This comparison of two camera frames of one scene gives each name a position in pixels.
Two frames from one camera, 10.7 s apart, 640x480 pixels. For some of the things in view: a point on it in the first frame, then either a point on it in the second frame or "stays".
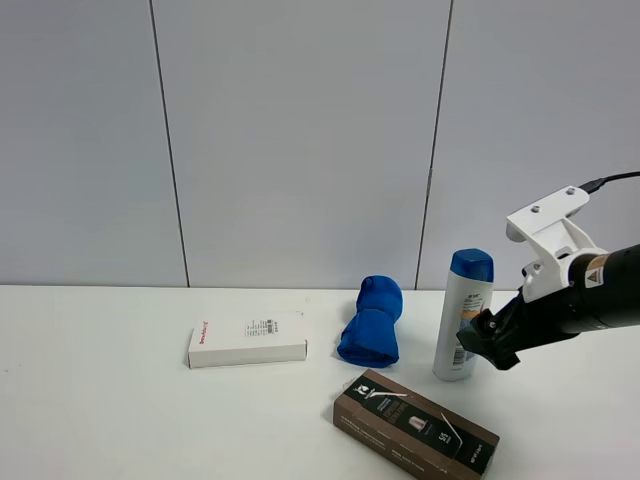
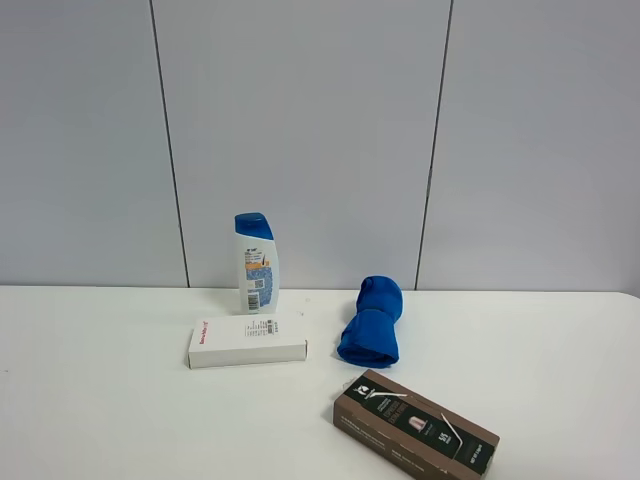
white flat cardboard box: (245, 340) stays
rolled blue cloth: (369, 336) stays
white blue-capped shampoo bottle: (470, 291) -> (258, 264)
